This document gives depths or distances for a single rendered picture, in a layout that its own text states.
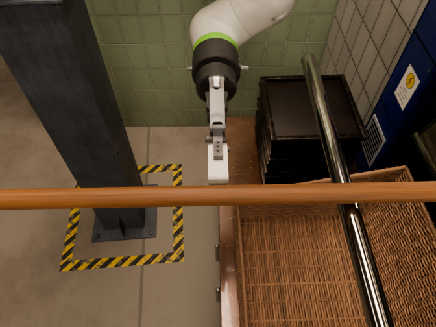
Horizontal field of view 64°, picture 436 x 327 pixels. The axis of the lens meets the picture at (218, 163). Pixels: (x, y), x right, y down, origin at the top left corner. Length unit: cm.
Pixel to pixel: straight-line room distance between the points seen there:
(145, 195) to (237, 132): 93
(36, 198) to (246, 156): 91
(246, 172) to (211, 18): 68
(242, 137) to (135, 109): 94
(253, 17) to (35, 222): 163
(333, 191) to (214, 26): 40
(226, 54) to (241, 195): 28
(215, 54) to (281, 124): 47
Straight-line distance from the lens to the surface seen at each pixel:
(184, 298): 169
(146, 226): 183
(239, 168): 128
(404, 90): 111
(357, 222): 54
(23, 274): 194
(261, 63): 190
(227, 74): 63
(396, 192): 55
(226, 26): 73
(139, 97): 207
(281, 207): 114
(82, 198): 52
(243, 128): 141
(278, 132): 105
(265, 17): 72
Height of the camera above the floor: 162
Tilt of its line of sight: 53 degrees down
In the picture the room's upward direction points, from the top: straight up
